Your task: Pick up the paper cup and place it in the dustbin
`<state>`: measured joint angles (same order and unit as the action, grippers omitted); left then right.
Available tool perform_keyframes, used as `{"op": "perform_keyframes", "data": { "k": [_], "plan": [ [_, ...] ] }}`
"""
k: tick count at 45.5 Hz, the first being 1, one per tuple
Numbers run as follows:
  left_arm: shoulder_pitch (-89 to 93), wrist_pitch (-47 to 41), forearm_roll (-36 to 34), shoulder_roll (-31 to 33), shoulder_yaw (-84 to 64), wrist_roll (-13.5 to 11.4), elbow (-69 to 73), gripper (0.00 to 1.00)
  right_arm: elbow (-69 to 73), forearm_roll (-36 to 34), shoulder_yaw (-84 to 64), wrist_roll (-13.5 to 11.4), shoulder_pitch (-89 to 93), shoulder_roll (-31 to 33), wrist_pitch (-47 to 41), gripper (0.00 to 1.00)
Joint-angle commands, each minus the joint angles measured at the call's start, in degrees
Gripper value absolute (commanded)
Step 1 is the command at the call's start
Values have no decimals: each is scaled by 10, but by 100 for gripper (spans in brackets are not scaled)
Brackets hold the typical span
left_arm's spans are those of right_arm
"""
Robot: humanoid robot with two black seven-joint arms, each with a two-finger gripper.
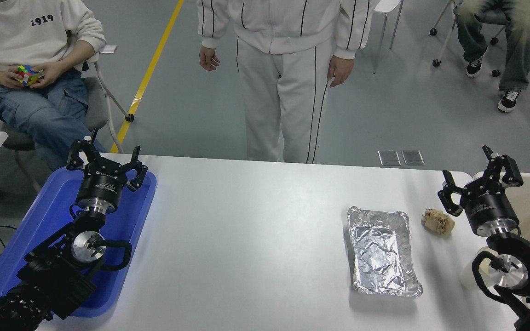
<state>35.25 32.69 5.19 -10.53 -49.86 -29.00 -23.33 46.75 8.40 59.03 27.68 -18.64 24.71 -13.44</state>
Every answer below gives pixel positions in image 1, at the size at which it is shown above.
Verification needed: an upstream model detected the wheeled office chair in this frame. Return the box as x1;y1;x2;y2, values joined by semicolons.
429;0;530;78

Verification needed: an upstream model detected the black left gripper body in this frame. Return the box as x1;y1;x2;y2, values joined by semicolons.
77;166;129;206

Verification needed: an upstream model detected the metal floor plate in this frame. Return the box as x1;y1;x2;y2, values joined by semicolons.
402;150;426;166
378;150;401;166

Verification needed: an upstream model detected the seated person on wheeled chair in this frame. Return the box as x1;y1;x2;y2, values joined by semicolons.
453;0;530;114

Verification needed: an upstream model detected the silver foil tray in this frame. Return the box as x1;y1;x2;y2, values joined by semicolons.
347;206;423;298

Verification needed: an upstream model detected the seated person with cube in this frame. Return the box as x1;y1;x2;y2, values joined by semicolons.
0;0;107;171

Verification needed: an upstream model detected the blue plastic tray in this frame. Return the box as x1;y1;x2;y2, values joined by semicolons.
0;165;158;319

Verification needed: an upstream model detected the seated person's right hand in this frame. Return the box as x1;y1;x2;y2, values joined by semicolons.
0;69;23;88

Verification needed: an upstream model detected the pale paper cup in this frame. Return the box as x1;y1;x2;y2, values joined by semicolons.
459;246;500;291

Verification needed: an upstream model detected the seated person's left hand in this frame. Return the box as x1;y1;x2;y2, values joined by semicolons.
35;62;67;88

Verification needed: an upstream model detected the standing person's right hand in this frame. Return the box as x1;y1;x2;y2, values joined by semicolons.
199;47;221;72

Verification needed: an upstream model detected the white chair with metal legs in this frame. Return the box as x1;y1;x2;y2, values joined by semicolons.
373;0;404;74

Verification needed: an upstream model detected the standing person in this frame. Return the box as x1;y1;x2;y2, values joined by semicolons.
197;0;380;165

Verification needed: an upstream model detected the standing person's left hand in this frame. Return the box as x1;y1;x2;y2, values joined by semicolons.
327;56;355;88

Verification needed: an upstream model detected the grey chair with metal legs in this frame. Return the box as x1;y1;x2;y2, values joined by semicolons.
0;60;135;198

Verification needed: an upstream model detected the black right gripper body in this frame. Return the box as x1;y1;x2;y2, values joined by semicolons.
461;180;520;231

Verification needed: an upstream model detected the multicoloured puzzle cube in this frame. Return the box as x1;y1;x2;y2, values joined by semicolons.
16;65;45;87

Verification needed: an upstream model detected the crumpled tan paper ball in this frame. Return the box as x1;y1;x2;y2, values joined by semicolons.
422;208;456;236

